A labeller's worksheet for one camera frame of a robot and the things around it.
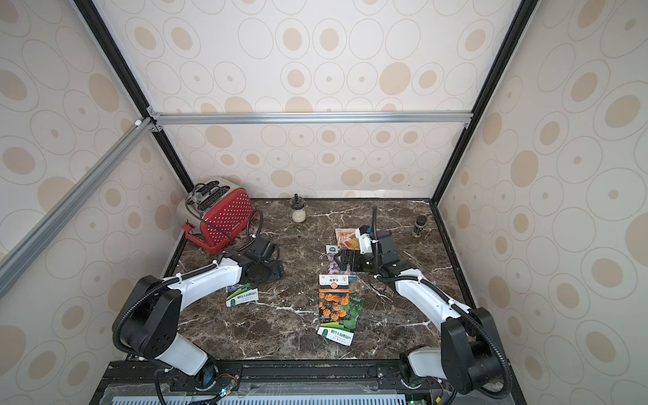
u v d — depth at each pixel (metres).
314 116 0.92
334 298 0.89
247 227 1.07
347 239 1.04
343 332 0.82
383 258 0.66
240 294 0.90
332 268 0.97
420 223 1.01
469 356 0.42
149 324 0.44
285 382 0.73
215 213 0.92
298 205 1.06
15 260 0.51
